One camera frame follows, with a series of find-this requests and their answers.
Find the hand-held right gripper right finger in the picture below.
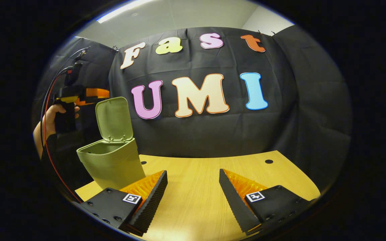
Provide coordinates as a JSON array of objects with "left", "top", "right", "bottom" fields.
[{"left": 218, "top": 168, "right": 317, "bottom": 236}]

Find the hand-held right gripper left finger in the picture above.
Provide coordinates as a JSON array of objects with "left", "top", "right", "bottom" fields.
[{"left": 79, "top": 170, "right": 168, "bottom": 236}]

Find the light green desktop garbage bin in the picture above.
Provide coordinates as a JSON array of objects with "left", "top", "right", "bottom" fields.
[{"left": 76, "top": 97, "right": 146, "bottom": 190}]

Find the black backdrop cloth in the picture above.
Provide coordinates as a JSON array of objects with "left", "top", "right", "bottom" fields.
[{"left": 32, "top": 25, "right": 352, "bottom": 201}]

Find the red cable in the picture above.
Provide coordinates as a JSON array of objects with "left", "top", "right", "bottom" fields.
[{"left": 43, "top": 69, "right": 83, "bottom": 204}]

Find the black cable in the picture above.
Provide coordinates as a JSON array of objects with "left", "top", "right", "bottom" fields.
[{"left": 40, "top": 47, "right": 90, "bottom": 151}]

